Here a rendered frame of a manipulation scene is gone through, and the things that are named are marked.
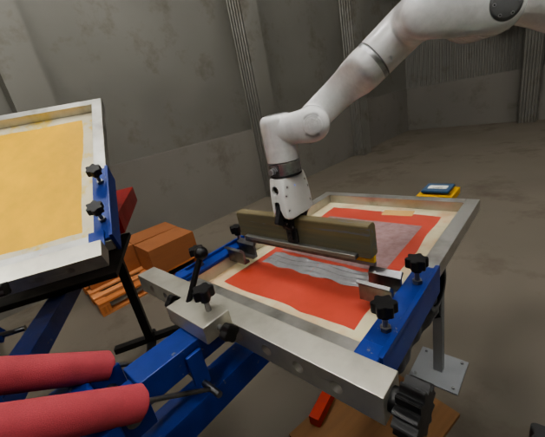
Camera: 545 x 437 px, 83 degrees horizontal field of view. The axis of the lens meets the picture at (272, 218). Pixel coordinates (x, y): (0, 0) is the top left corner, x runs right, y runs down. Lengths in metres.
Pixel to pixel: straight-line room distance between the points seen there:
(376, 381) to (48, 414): 0.39
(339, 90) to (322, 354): 0.55
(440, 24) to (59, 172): 1.15
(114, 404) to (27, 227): 0.75
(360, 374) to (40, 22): 3.91
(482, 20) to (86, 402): 0.80
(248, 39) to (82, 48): 2.06
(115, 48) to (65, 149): 2.86
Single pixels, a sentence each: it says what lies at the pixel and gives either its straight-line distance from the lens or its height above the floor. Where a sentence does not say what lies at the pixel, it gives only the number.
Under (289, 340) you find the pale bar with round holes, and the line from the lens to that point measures 0.54.
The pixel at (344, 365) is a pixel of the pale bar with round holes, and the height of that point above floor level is 1.04.
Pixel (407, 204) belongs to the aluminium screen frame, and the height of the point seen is 0.97.
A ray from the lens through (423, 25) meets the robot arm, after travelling 0.65.
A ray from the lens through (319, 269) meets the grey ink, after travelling 0.86.
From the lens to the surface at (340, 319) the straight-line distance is 0.70.
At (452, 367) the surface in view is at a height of 0.01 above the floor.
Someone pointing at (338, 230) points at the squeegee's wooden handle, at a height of 1.12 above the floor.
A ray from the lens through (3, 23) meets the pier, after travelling 3.67.
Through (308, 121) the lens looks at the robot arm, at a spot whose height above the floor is 1.35.
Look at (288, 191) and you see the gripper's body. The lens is 0.70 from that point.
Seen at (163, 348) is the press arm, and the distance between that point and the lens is 0.62.
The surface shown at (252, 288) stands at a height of 0.96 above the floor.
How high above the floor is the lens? 1.40
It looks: 20 degrees down
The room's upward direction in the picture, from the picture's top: 11 degrees counter-clockwise
